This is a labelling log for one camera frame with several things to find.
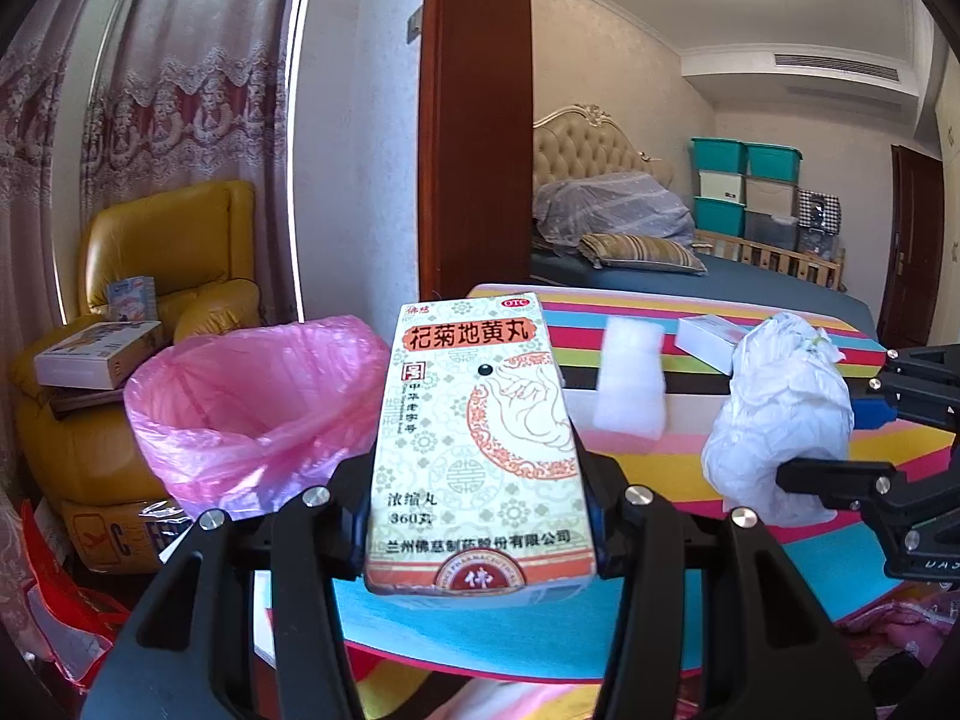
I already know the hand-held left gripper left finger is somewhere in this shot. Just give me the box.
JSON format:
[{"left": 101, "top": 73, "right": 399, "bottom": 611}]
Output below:
[{"left": 81, "top": 454, "right": 376, "bottom": 720}]

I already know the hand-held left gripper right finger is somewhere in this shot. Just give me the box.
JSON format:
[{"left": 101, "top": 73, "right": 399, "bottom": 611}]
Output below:
[{"left": 577, "top": 450, "right": 875, "bottom": 720}]

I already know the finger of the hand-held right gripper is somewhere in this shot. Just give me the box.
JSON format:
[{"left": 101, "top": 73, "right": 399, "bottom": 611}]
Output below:
[
  {"left": 853, "top": 345, "right": 960, "bottom": 428},
  {"left": 776, "top": 456, "right": 923, "bottom": 518}
]

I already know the white plastic bag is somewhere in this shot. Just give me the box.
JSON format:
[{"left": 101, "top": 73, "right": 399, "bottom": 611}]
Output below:
[{"left": 701, "top": 313, "right": 856, "bottom": 526}]

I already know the white foam strip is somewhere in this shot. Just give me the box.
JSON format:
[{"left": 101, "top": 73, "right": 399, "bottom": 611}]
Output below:
[{"left": 592, "top": 315, "right": 667, "bottom": 437}]

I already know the cream orange medicine box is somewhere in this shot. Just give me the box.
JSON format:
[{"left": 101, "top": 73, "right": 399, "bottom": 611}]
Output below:
[{"left": 362, "top": 292, "right": 599, "bottom": 599}]

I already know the pink plastic trash bag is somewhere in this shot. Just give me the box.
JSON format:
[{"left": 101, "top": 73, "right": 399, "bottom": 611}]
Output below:
[{"left": 124, "top": 317, "right": 391, "bottom": 522}]

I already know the white pink paper box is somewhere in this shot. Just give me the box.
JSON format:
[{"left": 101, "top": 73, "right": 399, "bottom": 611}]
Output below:
[{"left": 673, "top": 313, "right": 751, "bottom": 376}]

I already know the brown door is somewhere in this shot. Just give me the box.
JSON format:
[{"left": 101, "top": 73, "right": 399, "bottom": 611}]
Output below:
[{"left": 877, "top": 144, "right": 946, "bottom": 350}]

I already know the blue bed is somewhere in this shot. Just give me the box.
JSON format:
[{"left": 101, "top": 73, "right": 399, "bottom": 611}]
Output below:
[{"left": 531, "top": 236, "right": 878, "bottom": 338}]

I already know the white wardrobe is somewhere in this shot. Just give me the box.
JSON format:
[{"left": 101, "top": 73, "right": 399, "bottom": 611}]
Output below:
[{"left": 930, "top": 52, "right": 960, "bottom": 316}]

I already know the checkered bag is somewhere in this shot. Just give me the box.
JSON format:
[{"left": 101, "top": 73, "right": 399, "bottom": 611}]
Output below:
[{"left": 797, "top": 189, "right": 842, "bottom": 230}]

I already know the clear storage box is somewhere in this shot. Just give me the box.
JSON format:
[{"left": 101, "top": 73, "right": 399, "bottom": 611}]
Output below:
[{"left": 745, "top": 210, "right": 798, "bottom": 250}]

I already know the beige storage box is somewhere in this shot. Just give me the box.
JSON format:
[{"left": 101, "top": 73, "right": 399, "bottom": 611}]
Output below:
[{"left": 745, "top": 176, "right": 798, "bottom": 215}]

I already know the cardboard box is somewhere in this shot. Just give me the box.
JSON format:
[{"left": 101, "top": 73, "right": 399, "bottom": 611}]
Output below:
[{"left": 61, "top": 499, "right": 185, "bottom": 575}]

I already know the teal storage box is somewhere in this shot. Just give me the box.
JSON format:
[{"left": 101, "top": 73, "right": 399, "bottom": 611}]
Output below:
[
  {"left": 694, "top": 196, "right": 747, "bottom": 237},
  {"left": 690, "top": 137, "right": 749, "bottom": 175},
  {"left": 746, "top": 142, "right": 803, "bottom": 182}
]

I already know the striped pillow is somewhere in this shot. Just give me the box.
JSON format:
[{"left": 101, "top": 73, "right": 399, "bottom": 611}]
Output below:
[{"left": 579, "top": 232, "right": 708, "bottom": 276}]

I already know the white storage box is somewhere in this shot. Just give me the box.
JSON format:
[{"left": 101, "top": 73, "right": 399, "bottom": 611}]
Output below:
[{"left": 697, "top": 169, "right": 749, "bottom": 202}]

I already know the brown flat box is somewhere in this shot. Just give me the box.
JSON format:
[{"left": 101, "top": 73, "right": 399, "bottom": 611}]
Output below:
[{"left": 49, "top": 386, "right": 128, "bottom": 413}]

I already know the red bag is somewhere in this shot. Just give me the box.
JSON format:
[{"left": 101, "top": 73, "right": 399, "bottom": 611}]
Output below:
[{"left": 19, "top": 499, "right": 132, "bottom": 691}]

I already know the white flat box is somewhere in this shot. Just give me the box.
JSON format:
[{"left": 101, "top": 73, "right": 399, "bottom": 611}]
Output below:
[{"left": 34, "top": 321, "right": 164, "bottom": 391}]

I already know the blue pink picture box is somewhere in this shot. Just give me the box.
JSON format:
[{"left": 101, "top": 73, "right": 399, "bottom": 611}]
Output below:
[{"left": 107, "top": 276, "right": 158, "bottom": 323}]

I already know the grey duvet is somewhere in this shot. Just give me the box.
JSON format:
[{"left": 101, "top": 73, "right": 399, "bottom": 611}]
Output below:
[{"left": 534, "top": 171, "right": 695, "bottom": 256}]

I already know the air vent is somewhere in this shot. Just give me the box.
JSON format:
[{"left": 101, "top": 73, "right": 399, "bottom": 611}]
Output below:
[{"left": 772, "top": 52, "right": 899, "bottom": 83}]

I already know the yellow leather armchair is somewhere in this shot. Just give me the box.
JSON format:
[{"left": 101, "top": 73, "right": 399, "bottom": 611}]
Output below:
[{"left": 11, "top": 180, "right": 260, "bottom": 511}]

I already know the beige tufted headboard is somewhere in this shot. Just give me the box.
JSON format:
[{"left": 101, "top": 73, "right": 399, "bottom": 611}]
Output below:
[{"left": 532, "top": 103, "right": 674, "bottom": 241}]

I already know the wooden partition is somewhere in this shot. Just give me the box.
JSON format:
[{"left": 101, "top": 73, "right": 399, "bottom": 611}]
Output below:
[{"left": 418, "top": 0, "right": 533, "bottom": 301}]

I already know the pink patterned curtain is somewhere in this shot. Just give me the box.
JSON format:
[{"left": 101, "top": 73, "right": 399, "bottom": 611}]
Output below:
[
  {"left": 82, "top": 0, "right": 316, "bottom": 331},
  {"left": 0, "top": 0, "right": 87, "bottom": 361}
]

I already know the wooden crib rail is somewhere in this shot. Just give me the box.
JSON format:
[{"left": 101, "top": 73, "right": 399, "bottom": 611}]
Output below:
[{"left": 694, "top": 229, "right": 847, "bottom": 290}]

